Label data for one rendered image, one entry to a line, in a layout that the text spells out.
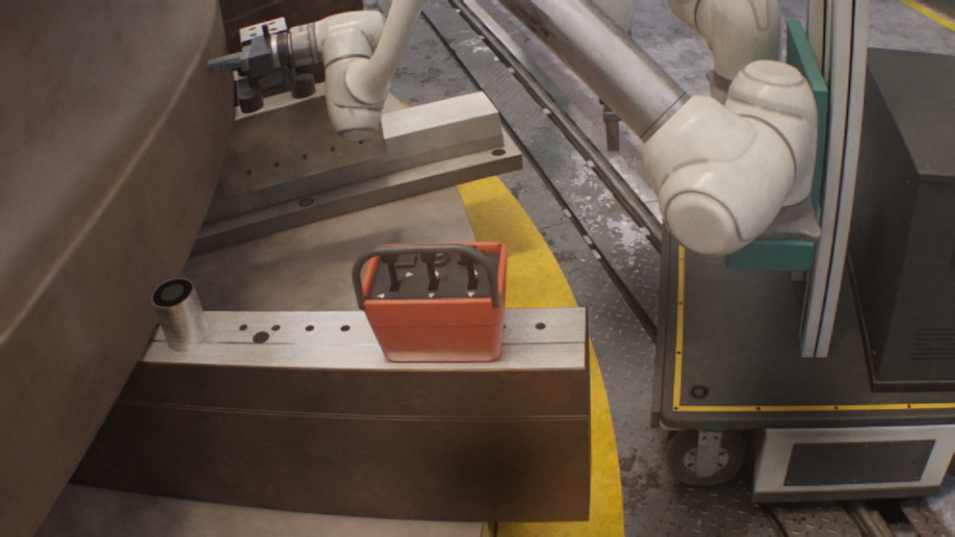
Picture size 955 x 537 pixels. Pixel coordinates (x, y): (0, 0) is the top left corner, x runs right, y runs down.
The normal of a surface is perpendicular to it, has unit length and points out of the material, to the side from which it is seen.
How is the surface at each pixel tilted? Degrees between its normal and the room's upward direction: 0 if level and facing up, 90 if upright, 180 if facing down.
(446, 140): 72
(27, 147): 77
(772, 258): 90
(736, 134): 36
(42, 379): 90
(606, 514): 0
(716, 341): 0
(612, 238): 0
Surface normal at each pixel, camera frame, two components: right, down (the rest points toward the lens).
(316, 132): 0.29, 0.54
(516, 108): -0.10, -0.80
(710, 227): -0.51, 0.60
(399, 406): -0.09, 0.59
